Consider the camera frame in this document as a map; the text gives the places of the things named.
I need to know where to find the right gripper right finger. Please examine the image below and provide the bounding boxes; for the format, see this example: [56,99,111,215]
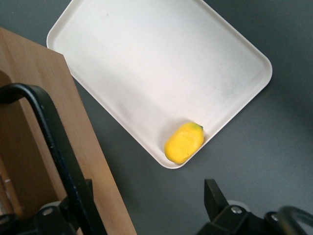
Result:
[195,178,267,235]

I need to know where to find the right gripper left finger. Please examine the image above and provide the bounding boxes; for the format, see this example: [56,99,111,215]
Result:
[22,179,95,235]

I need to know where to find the light wooden drawer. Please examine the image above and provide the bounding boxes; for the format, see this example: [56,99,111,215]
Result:
[0,26,137,235]

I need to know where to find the yellow lemon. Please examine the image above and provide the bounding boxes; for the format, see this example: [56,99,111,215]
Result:
[164,121,205,165]

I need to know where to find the cream plastic tray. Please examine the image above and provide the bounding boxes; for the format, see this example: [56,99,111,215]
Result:
[46,0,273,170]

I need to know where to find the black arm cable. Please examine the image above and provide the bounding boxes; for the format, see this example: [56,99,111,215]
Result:
[277,206,313,235]

